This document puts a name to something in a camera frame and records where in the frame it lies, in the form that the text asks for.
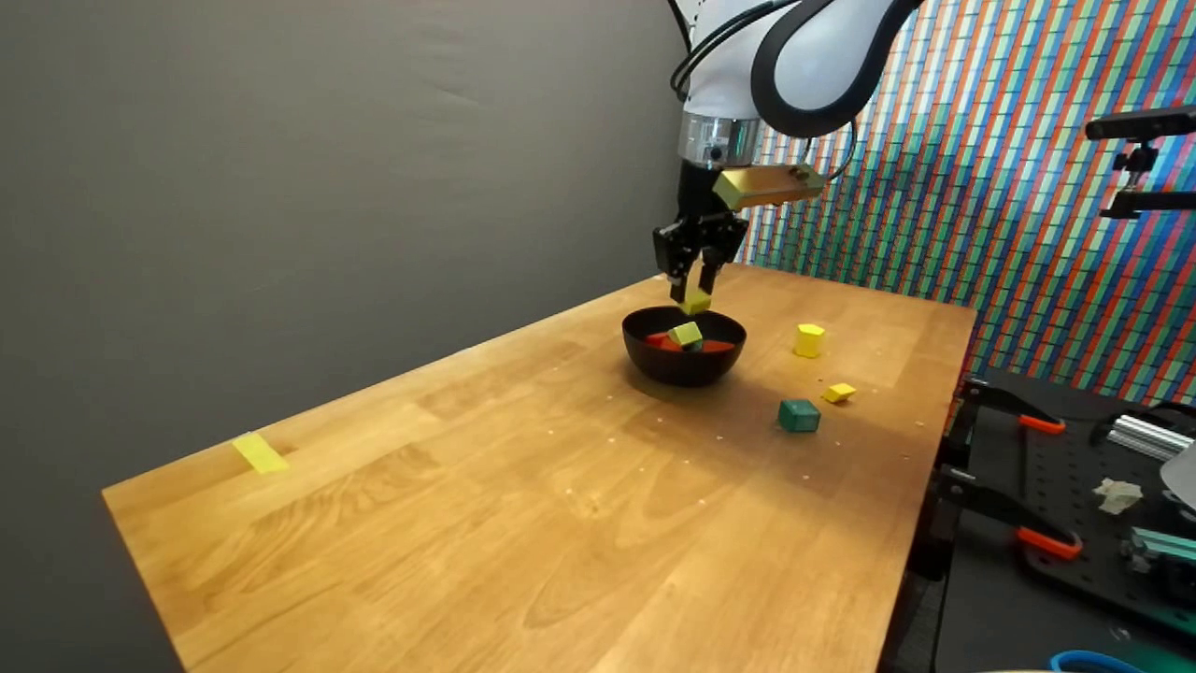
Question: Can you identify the multicolour patterned backdrop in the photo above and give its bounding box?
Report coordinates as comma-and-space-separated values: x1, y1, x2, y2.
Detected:
732, 0, 1196, 406

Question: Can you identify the white ribbed block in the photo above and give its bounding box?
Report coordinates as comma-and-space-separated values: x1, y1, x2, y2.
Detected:
1104, 412, 1196, 463

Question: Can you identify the black pegboard workbench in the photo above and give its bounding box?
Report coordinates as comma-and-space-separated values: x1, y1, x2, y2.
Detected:
874, 366, 1196, 673

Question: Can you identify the black clamp orange handle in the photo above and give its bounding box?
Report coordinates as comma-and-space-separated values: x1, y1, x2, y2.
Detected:
933, 460, 1089, 566
953, 375, 1074, 440

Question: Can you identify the black camera mount rig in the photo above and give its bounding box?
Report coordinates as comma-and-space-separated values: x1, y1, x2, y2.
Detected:
1080, 103, 1196, 219

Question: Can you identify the yellow hexagonal toy block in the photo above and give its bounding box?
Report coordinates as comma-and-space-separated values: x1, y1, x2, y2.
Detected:
793, 318, 830, 361

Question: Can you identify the pale rock-like lump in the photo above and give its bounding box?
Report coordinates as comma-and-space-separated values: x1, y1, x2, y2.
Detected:
1092, 476, 1149, 518

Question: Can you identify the tan wrist camera box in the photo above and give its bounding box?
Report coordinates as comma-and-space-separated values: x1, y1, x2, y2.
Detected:
711, 161, 830, 213

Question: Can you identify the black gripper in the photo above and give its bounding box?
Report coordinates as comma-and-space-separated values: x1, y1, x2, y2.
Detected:
655, 161, 751, 308

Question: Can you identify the black bowl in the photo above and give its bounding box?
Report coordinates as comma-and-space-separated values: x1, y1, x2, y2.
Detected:
620, 308, 751, 390

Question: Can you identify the teal handled tool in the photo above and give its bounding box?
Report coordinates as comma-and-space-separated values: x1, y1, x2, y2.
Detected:
1124, 524, 1196, 572

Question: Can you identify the blue handled tool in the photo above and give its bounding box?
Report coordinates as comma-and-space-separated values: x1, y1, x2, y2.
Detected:
1046, 645, 1149, 673

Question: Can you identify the yellow block far left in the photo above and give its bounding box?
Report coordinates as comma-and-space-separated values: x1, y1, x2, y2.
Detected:
227, 430, 290, 477

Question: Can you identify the teal toy cube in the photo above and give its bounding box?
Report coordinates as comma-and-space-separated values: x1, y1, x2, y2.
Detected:
779, 397, 825, 438

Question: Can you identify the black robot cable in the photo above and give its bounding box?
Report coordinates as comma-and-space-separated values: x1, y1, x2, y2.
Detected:
669, 0, 867, 172

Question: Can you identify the grey round plate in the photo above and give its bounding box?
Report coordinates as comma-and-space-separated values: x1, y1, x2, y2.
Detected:
1155, 440, 1196, 514

